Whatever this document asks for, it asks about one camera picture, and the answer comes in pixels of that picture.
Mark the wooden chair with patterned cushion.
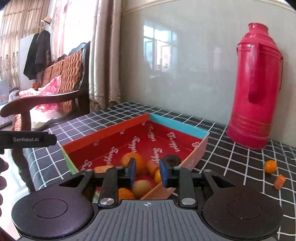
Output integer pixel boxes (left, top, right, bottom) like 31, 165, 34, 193
0, 41, 91, 193

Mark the sheer patterned curtain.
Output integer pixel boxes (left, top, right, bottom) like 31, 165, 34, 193
0, 0, 58, 87

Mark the large orange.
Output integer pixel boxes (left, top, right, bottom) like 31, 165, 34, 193
121, 152, 145, 175

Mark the white panel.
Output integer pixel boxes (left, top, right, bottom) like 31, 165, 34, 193
18, 37, 33, 90

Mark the red thermos flask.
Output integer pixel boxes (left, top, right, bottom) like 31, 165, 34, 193
226, 22, 284, 150

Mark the dark hanging coat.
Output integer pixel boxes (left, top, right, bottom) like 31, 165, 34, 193
23, 30, 52, 80

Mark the pink plastic bag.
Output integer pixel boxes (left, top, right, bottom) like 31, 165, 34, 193
18, 75, 63, 112

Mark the black white grid tablecloth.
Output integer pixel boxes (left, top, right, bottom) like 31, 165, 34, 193
23, 101, 296, 237

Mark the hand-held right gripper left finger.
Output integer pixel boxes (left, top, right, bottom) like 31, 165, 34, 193
59, 158, 137, 208

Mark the person's left hand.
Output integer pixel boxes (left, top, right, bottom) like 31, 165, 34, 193
0, 159, 9, 216

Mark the orange peel piece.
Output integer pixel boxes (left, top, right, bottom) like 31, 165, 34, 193
274, 174, 287, 190

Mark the medium orange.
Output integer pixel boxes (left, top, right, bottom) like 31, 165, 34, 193
117, 188, 136, 201

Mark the colourful cardboard box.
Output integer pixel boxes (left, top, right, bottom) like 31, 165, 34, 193
61, 113, 210, 202

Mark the reddish fruit piece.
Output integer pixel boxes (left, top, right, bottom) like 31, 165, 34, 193
146, 160, 160, 178

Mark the pale round fruit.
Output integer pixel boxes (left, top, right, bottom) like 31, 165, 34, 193
132, 180, 153, 199

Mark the cut orange half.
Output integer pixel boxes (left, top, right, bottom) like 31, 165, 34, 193
94, 164, 115, 174

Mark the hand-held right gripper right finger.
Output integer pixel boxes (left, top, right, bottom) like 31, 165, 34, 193
159, 158, 237, 208

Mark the dark dried fruit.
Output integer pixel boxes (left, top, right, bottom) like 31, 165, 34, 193
163, 154, 182, 167

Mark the beige curtain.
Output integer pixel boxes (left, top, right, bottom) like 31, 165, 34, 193
89, 0, 122, 114

